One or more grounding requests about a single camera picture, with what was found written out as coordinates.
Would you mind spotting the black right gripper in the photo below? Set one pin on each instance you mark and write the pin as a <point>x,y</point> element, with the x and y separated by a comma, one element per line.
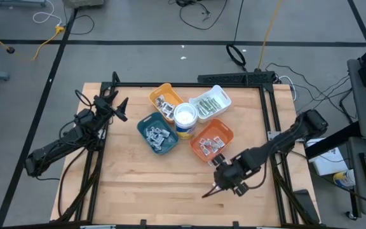
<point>230,175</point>

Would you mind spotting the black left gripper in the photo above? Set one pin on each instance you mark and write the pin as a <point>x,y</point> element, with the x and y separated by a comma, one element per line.
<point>103,109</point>

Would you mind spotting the green striped bandage wrapper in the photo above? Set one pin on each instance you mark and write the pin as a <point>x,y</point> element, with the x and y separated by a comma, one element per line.
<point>203,109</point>
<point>216,102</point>
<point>200,111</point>
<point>207,106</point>
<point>211,104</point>

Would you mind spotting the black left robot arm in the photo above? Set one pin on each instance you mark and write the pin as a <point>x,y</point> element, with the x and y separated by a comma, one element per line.
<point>56,148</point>

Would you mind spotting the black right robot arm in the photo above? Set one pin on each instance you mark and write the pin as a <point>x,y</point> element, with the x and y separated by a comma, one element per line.
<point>284,140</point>

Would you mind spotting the teal plastic bin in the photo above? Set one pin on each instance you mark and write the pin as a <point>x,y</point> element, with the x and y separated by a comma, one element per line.
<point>148,122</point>

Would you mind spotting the orange plastic bin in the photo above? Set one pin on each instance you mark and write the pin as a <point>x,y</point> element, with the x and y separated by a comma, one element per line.
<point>213,128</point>

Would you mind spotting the yellow plastic bin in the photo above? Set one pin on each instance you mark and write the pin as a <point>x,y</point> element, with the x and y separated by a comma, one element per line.
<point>168,92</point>

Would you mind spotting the Lysol wipes canister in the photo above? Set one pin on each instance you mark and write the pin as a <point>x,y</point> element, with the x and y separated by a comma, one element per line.
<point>185,118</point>

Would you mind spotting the white plastic bin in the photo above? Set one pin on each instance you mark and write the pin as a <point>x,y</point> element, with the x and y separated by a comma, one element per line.
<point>218,93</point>

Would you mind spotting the black power strip bar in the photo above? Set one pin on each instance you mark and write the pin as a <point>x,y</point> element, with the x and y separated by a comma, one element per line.
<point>234,78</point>

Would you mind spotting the white adapter box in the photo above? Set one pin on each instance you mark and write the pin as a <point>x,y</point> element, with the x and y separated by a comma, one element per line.
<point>327,163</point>

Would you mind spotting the blue yellow white object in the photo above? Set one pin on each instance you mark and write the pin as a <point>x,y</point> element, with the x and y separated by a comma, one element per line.
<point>342,179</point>

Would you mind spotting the black round floor base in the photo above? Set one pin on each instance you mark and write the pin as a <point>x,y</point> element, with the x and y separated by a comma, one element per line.
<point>10,50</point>

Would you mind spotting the grey metal bracket plate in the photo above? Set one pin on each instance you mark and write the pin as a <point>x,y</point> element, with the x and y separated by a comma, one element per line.
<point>273,135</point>

